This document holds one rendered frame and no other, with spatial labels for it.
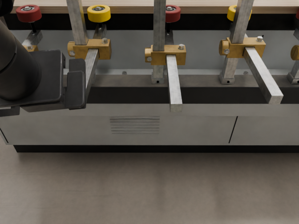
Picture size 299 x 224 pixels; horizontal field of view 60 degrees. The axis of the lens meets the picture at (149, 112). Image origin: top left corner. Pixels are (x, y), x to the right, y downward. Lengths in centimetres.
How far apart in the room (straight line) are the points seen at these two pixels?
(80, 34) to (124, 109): 35
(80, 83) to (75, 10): 53
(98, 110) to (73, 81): 74
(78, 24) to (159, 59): 27
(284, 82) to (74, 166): 117
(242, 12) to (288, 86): 34
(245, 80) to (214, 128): 50
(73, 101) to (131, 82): 64
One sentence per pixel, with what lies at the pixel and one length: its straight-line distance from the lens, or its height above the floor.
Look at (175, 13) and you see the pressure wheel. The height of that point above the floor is 90.
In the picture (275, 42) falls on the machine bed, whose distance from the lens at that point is 121.
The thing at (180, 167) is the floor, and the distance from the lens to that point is 155.
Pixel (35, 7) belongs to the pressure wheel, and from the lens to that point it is 107.
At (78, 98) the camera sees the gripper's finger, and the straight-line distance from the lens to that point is 32.
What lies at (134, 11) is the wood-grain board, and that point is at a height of 88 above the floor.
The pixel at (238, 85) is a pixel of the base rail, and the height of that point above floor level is 70.
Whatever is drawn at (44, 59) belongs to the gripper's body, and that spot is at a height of 110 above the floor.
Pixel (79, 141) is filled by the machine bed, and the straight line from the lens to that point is 153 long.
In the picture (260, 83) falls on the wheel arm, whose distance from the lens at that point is 77.
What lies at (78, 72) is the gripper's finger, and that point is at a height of 108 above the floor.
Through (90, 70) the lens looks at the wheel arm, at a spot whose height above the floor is 84.
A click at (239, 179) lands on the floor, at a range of 158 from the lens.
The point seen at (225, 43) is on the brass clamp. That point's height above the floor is 85.
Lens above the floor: 125
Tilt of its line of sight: 42 degrees down
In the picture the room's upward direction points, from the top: straight up
